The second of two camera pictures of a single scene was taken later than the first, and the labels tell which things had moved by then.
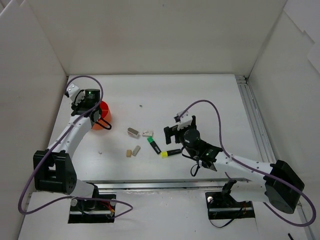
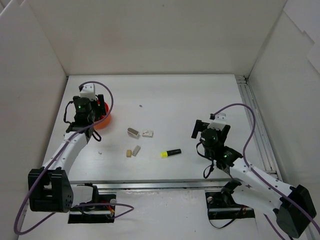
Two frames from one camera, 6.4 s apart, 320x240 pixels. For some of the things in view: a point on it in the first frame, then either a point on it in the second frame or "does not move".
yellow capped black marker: x=165 y=154 does not move
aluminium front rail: x=165 y=185 does not move
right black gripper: x=174 y=135 -> x=197 y=127
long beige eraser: x=136 y=150 does not move
